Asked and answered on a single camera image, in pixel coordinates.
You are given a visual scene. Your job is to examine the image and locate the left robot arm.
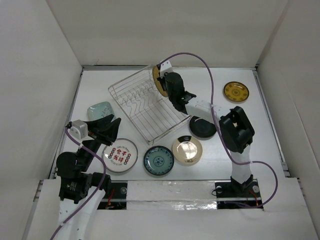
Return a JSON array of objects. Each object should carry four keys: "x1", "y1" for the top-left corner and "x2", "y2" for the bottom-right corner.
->
[{"x1": 51, "y1": 114, "x2": 121, "y2": 240}]

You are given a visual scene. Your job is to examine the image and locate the white plate red characters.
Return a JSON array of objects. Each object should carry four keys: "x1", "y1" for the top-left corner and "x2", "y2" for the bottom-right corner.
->
[{"x1": 102, "y1": 138, "x2": 138, "y2": 173}]

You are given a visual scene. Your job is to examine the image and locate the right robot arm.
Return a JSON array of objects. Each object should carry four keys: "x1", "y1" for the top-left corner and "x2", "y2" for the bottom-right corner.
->
[{"x1": 108, "y1": 68, "x2": 255, "y2": 197}]

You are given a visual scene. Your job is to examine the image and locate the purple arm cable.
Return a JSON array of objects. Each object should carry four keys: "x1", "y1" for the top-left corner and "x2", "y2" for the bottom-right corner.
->
[
  {"x1": 48, "y1": 123, "x2": 107, "y2": 240},
  {"x1": 164, "y1": 52, "x2": 279, "y2": 209}
]

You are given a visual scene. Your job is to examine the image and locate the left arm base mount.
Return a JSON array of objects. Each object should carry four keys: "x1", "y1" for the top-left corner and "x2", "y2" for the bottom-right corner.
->
[{"x1": 97, "y1": 181, "x2": 128, "y2": 210}]

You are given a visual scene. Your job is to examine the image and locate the cream bowl black rim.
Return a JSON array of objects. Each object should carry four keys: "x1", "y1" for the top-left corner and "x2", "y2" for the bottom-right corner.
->
[{"x1": 172, "y1": 135, "x2": 203, "y2": 166}]

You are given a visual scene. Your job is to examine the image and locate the black plate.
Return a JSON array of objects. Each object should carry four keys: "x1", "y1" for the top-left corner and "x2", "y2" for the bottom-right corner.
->
[{"x1": 189, "y1": 116, "x2": 217, "y2": 139}]

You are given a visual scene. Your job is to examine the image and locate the yellow woven pattern plate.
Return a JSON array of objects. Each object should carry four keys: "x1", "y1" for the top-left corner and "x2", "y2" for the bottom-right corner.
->
[{"x1": 152, "y1": 66, "x2": 168, "y2": 98}]

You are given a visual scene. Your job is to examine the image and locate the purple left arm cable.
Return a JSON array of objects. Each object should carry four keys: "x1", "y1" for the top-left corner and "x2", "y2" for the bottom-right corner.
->
[{"x1": 48, "y1": 123, "x2": 107, "y2": 240}]

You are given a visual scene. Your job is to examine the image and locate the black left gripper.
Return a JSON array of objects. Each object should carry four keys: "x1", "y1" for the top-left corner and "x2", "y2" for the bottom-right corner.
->
[{"x1": 78, "y1": 113, "x2": 120, "y2": 170}]

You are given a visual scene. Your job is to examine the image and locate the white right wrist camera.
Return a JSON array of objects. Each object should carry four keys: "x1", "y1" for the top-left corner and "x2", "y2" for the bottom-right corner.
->
[{"x1": 159, "y1": 60, "x2": 173, "y2": 78}]

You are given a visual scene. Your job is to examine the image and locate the brown yellow patterned plate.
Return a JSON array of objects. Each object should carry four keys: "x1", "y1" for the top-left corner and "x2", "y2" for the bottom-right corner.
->
[{"x1": 223, "y1": 81, "x2": 250, "y2": 103}]

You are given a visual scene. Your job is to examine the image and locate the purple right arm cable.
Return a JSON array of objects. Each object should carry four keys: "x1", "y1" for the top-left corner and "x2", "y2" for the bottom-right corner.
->
[{"x1": 164, "y1": 52, "x2": 279, "y2": 209}]

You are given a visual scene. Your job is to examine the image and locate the wire dish rack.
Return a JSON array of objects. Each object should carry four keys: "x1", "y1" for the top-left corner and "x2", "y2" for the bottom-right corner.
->
[{"x1": 108, "y1": 65, "x2": 191, "y2": 145}]

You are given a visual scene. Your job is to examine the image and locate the pale green rectangular dish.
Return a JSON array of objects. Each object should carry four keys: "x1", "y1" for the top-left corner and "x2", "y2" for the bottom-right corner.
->
[{"x1": 87, "y1": 101, "x2": 116, "y2": 122}]

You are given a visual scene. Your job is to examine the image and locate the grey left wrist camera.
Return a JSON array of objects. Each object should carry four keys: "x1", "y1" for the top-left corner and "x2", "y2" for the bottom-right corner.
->
[{"x1": 69, "y1": 119, "x2": 88, "y2": 141}]

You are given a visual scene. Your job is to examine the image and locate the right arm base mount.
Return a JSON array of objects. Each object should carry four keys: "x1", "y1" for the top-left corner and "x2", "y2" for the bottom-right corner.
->
[{"x1": 211, "y1": 180, "x2": 262, "y2": 210}]

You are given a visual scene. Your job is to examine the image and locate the blue green patterned bowl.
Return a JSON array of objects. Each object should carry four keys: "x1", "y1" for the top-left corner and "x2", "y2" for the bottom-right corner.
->
[{"x1": 143, "y1": 145, "x2": 175, "y2": 177}]

